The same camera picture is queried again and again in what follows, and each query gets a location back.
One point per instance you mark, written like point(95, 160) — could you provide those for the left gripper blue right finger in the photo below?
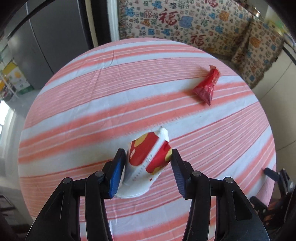
point(182, 172)

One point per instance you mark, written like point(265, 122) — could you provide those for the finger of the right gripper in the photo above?
point(259, 206)
point(272, 174)

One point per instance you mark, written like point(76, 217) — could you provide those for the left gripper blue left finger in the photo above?
point(115, 171)

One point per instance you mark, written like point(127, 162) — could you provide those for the red white paper carton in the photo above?
point(146, 158)

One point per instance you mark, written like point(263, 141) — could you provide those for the red snack packet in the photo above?
point(204, 90)

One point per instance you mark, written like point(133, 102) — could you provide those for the pink striped tablecloth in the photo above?
point(111, 95)

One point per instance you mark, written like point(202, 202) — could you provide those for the yellow green cardboard box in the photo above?
point(14, 76)

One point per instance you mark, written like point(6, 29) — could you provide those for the grey refrigerator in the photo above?
point(44, 36)

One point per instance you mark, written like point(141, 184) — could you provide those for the patterned fabric cover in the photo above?
point(221, 28)

